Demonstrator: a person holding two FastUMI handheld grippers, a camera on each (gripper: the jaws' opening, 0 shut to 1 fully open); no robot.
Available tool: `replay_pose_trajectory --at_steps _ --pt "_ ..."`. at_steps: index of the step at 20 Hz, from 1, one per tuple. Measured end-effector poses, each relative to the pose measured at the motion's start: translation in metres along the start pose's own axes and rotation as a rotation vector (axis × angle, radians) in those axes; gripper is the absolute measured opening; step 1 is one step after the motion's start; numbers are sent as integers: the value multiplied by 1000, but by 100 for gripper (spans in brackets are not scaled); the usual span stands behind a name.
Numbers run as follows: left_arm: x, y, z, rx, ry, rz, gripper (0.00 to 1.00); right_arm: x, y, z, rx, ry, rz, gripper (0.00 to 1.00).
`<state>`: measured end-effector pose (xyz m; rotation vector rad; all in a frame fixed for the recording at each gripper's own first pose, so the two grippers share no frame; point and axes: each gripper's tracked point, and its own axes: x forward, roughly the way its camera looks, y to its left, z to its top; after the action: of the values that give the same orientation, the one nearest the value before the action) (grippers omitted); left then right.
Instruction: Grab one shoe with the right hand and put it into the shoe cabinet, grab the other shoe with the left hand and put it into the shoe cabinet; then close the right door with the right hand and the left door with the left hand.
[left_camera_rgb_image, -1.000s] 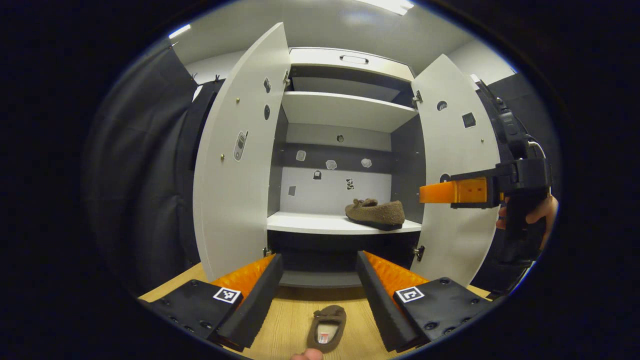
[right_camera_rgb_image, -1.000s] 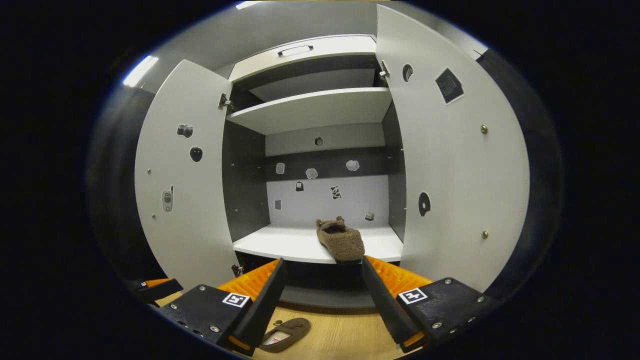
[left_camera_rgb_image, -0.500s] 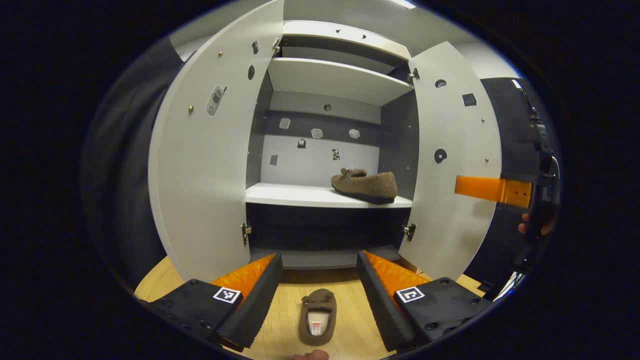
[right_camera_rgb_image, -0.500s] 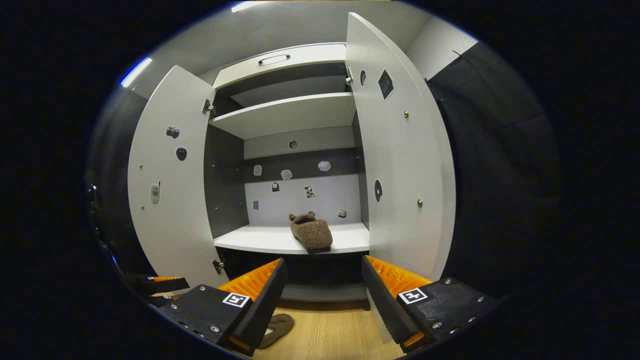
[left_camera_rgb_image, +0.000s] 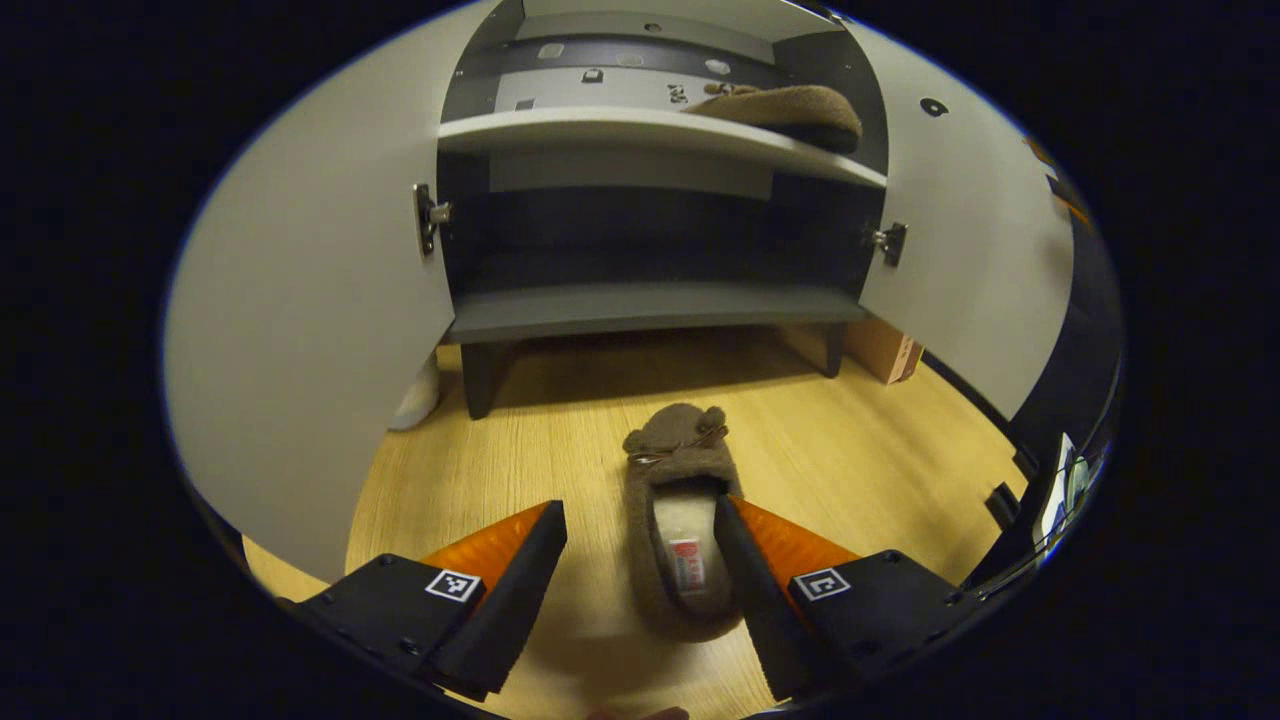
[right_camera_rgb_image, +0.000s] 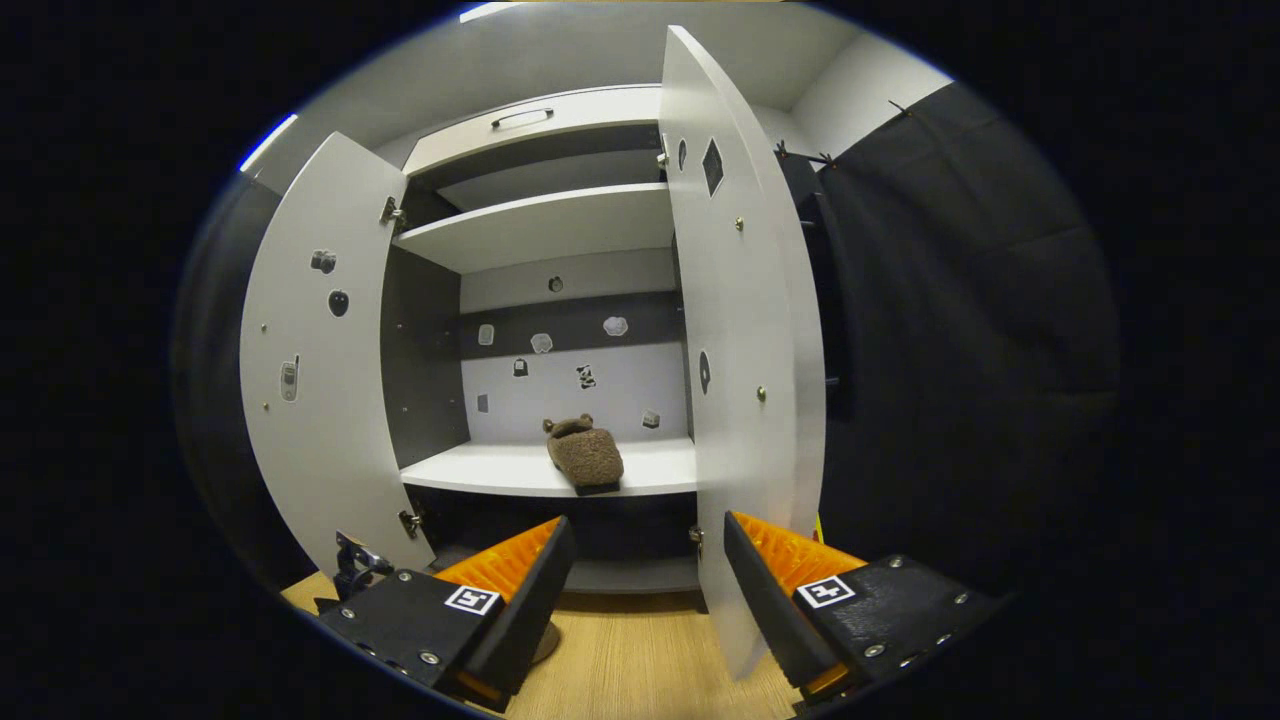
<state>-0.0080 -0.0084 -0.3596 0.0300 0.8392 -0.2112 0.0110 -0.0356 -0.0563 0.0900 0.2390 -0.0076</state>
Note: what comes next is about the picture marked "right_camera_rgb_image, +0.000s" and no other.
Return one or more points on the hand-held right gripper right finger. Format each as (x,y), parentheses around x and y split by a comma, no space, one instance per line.
(765,610)

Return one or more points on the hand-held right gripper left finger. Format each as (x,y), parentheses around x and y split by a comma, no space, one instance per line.
(530,610)

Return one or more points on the white door with phone sticker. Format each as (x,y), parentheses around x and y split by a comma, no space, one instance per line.
(330,470)

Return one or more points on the white grey shoe cabinet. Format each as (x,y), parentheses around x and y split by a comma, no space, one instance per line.
(620,395)

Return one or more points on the white door with headphone sticker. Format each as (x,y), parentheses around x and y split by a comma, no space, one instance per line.
(740,300)

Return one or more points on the white cabinet shelf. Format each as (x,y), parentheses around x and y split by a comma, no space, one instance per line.
(540,235)
(470,468)

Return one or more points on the white cabinet drawer front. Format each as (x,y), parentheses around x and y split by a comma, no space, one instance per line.
(560,125)

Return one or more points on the ceiling light panel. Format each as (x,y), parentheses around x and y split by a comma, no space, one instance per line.
(268,142)
(485,10)

